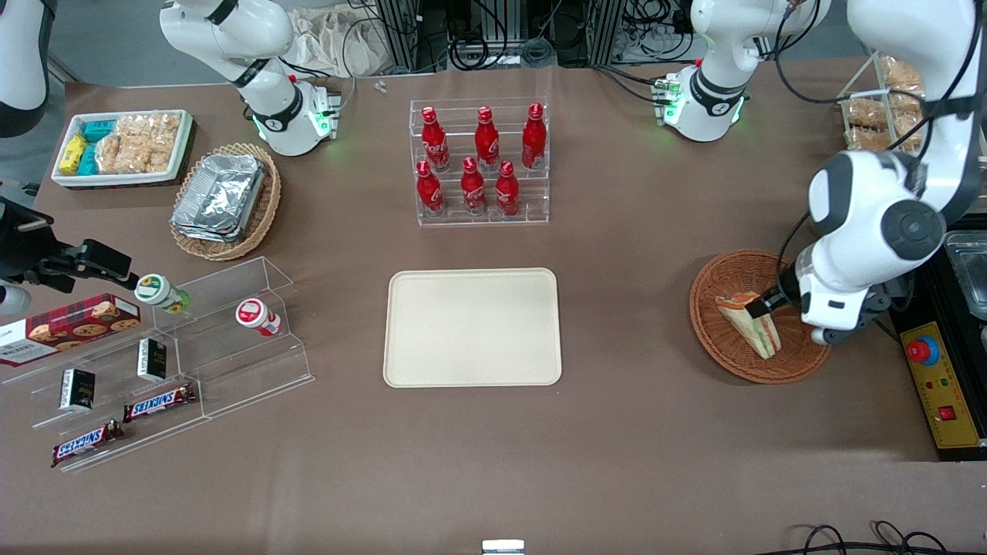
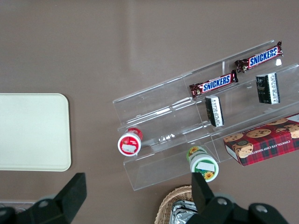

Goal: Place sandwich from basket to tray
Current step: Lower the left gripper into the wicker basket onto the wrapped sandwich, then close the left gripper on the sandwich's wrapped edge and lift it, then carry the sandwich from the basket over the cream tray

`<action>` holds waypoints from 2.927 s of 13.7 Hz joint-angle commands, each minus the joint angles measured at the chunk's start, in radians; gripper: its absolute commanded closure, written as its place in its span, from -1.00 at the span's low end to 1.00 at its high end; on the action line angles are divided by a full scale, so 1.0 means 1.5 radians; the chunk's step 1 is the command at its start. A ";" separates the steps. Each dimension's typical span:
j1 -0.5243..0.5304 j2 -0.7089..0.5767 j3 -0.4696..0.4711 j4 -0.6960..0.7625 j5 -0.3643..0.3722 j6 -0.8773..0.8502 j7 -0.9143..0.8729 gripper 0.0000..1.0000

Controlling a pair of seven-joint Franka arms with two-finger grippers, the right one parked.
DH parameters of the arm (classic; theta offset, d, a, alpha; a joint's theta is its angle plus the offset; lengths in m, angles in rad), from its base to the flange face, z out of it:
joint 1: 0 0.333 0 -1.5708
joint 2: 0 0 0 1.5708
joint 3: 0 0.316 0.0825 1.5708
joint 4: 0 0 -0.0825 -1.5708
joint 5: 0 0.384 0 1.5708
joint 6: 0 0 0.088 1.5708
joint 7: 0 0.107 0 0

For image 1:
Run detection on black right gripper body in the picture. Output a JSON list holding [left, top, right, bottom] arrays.
[[0, 197, 59, 284]]

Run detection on triangle sandwich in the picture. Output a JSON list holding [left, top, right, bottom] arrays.
[[716, 291, 782, 361]]

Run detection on brown wicker basket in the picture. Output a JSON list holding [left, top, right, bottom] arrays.
[[689, 248, 834, 385]]

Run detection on light wicker basket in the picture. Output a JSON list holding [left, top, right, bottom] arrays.
[[170, 143, 282, 261]]

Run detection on beige plastic tray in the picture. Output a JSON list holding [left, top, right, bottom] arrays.
[[383, 267, 563, 388]]

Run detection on red cookie box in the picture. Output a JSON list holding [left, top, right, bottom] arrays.
[[0, 293, 142, 367]]

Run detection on green cap yogurt bottle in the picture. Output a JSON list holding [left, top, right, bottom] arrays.
[[135, 274, 191, 315]]

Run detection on white rectangular snack bin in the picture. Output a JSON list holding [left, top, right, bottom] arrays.
[[51, 109, 194, 188]]

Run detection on black appliance base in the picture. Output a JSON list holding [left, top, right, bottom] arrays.
[[887, 231, 987, 463]]

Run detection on yellow snack pack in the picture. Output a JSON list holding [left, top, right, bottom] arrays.
[[59, 134, 89, 174]]

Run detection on small black box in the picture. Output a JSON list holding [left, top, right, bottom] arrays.
[[137, 338, 167, 383], [59, 368, 96, 412]]

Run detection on clear rice cracker bag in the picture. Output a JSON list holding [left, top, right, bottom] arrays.
[[116, 113, 183, 149], [96, 135, 174, 175]]

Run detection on stacked foil containers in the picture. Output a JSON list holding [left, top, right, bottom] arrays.
[[171, 153, 267, 244]]

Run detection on clear rectangular pan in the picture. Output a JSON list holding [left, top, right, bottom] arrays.
[[945, 231, 987, 321]]

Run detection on Snickers chocolate bar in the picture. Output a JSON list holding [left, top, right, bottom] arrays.
[[52, 420, 124, 469], [123, 383, 197, 423]]

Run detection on yellow control panel box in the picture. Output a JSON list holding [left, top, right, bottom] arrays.
[[898, 320, 987, 449]]

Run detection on red cap yogurt bottle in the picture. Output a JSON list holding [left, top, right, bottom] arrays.
[[235, 298, 282, 338]]

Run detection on clear acrylic stepped shelf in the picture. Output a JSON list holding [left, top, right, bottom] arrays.
[[0, 257, 315, 473]]

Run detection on clear acrylic bottle rack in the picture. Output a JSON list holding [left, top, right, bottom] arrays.
[[409, 96, 550, 227]]

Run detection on red cola bottle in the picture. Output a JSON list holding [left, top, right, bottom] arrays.
[[420, 106, 450, 172], [522, 103, 547, 170], [416, 160, 444, 218], [474, 106, 500, 172], [495, 160, 520, 217], [461, 157, 487, 217]]

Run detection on white cloth bag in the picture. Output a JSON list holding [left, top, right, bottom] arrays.
[[289, 6, 394, 78]]

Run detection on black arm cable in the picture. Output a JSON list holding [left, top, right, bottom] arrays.
[[771, 0, 987, 298]]

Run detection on white wire rack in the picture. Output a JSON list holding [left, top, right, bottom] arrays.
[[837, 50, 928, 155]]

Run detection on black floor cables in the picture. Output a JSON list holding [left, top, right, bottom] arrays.
[[771, 520, 987, 555]]

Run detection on aluminium frame post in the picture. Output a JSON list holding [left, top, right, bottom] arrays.
[[590, 0, 627, 66], [376, 0, 421, 72]]

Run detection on coiled black cables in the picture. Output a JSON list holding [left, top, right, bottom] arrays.
[[450, 32, 558, 72]]

